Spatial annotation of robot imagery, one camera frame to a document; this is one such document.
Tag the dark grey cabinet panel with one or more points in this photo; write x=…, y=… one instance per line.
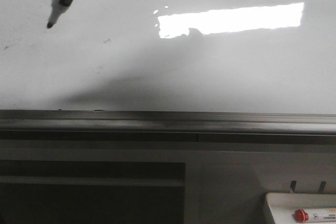
x=92, y=192

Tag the red capped white marker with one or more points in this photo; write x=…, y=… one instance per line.
x=315, y=215

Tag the white whiteboard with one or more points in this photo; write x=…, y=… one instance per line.
x=262, y=66

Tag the white marker tray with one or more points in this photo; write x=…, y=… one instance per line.
x=280, y=207

